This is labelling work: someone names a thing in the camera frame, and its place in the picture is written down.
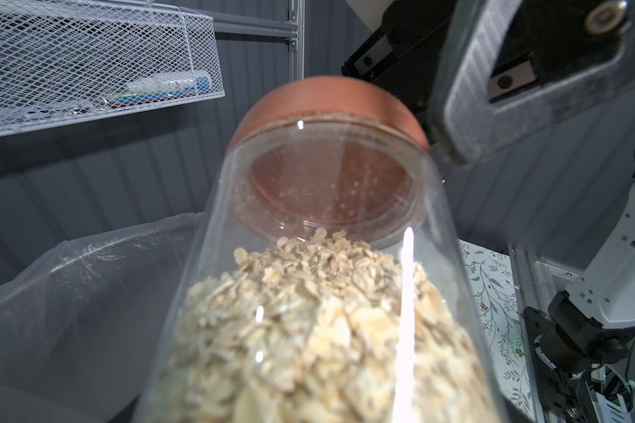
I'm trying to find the white wire wall basket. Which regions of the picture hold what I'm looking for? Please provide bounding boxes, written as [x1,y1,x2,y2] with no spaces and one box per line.
[0,1,225,137]

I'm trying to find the oatmeal jar orange lid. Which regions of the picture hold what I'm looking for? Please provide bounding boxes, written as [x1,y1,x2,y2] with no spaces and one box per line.
[135,76,508,422]

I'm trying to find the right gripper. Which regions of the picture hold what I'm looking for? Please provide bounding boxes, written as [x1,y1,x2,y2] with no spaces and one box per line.
[341,0,635,165]

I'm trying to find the clear plastic bin liner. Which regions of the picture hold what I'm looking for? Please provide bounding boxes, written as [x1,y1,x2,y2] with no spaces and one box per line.
[0,213,201,422]

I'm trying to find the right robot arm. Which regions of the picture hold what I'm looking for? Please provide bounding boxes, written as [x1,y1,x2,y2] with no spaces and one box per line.
[342,1,635,422]

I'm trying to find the pens in white basket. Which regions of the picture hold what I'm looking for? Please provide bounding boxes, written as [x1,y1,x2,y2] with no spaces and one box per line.
[103,70,212,109]

